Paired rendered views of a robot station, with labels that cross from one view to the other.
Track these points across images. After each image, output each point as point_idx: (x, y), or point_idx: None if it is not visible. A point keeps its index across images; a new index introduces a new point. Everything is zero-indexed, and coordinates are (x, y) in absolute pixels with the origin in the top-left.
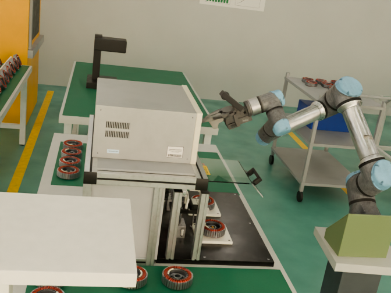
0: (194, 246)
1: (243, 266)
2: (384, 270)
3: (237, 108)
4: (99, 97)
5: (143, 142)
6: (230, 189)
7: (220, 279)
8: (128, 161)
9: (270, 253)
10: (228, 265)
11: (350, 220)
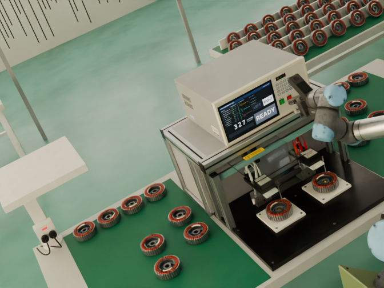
0: (223, 216)
1: (254, 255)
2: None
3: (302, 97)
4: (195, 69)
5: (200, 116)
6: None
7: (220, 253)
8: (198, 128)
9: (296, 260)
10: (246, 247)
11: (342, 273)
